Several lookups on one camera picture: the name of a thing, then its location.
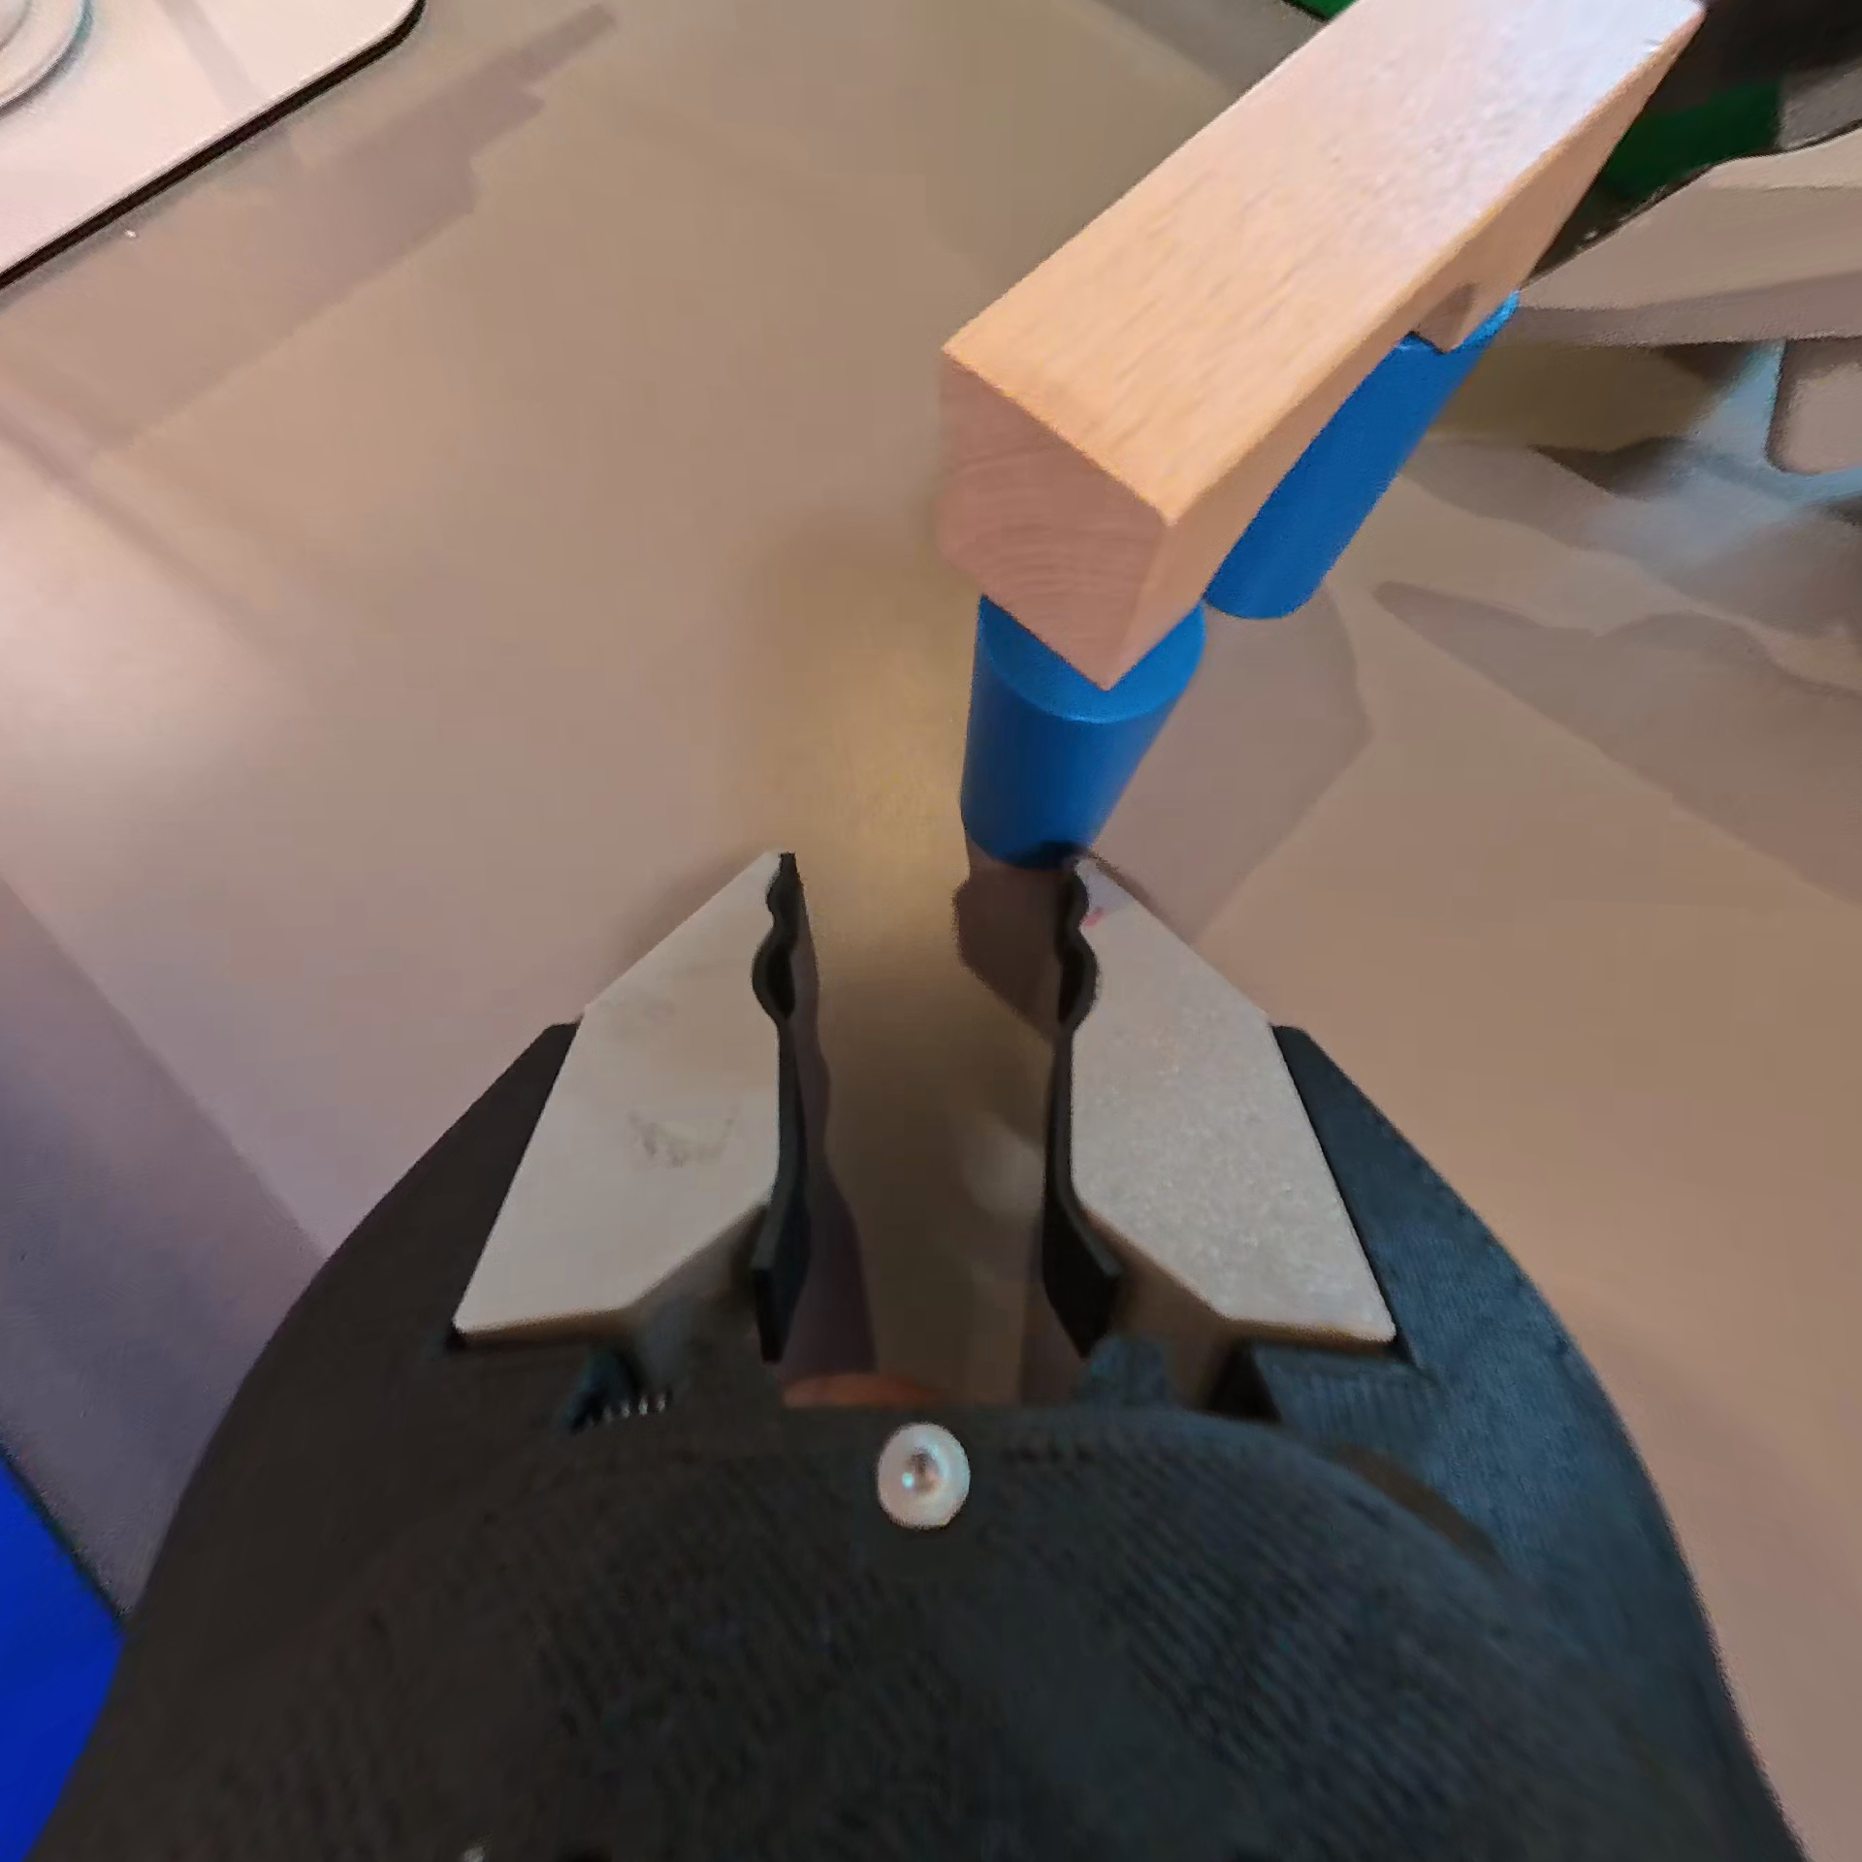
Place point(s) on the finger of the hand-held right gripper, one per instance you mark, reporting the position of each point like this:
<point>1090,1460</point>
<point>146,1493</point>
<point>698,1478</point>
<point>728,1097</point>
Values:
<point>1715,247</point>

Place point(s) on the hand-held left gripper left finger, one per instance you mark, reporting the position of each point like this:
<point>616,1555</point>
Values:
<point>655,1135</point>

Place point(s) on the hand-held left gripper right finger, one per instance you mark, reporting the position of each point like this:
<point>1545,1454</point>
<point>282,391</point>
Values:
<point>1207,1163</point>

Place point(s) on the green plastic bin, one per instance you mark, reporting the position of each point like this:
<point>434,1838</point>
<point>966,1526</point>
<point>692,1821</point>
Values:
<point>1687,138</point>

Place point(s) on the natural wooden arch block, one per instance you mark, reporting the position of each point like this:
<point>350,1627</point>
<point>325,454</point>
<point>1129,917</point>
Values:
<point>1279,290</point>

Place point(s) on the blue wooden cylinder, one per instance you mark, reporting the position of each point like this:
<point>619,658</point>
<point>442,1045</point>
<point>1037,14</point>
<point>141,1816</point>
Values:
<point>1047,741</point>
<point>1338,478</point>

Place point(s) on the blue plastic bin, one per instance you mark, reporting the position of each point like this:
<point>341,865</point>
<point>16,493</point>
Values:
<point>43,1672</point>

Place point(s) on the white document stand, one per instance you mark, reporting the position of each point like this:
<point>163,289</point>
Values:
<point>175,115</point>

